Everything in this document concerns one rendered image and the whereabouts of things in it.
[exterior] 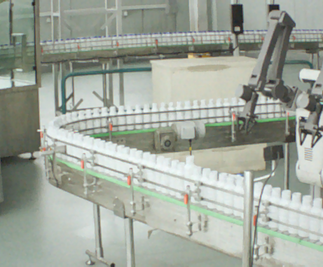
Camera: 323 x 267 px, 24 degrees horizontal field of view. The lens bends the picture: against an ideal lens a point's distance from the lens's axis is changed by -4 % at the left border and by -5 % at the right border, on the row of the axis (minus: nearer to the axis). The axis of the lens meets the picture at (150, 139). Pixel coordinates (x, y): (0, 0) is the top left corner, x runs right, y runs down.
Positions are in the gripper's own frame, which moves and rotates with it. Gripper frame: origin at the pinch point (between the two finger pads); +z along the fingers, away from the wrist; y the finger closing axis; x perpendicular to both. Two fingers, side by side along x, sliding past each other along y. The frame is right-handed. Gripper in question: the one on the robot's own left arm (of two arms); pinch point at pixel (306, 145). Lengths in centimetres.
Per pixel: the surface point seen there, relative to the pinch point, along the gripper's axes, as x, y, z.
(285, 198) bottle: -25.6, 15.0, 26.4
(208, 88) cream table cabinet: 295, -341, -76
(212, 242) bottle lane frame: -11, -27, 54
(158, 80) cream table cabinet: 273, -392, -71
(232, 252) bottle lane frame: -13, -13, 55
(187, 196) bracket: -24, -38, 37
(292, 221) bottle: -24.0, 21.1, 34.7
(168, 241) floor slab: 172, -218, 74
